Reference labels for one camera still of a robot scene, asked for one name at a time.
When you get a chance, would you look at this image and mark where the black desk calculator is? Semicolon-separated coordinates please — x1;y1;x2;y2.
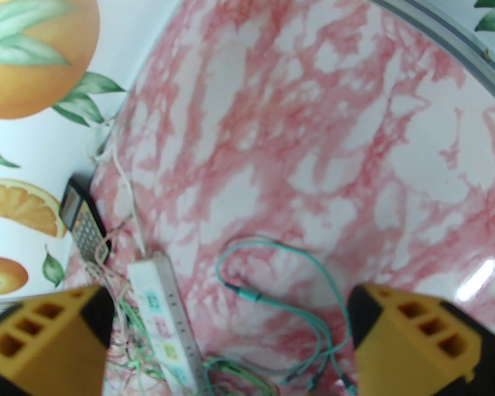
59;175;113;263

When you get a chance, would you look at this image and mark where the thin teal charging cable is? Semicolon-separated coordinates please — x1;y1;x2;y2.
215;238;357;393

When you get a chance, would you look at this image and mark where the aluminium table edge rail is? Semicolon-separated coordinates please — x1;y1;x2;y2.
313;0;495;112

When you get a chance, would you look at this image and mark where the white power strip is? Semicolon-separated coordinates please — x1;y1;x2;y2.
126;252;209;396

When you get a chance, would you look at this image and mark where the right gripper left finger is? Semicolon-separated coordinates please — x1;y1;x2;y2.
0;285;116;396

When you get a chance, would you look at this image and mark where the white power strip cable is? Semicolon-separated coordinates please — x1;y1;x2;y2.
85;132;149;259

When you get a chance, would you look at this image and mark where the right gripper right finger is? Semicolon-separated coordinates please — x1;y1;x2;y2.
349;283;495;396

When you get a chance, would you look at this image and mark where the light green charging cable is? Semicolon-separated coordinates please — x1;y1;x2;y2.
120;304;273;396

